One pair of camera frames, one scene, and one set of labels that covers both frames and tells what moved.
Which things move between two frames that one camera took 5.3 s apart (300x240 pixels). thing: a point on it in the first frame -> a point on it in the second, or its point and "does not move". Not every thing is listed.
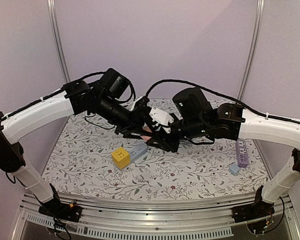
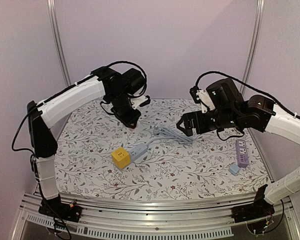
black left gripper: x=134 y=126 -> x=130 y=119
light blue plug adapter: x=234 y=168 does not move
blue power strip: x=138 y=151 does not move
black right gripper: x=170 y=130 -> x=193 y=122
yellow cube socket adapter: x=121 y=157 does not move
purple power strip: x=242 y=156 does not move
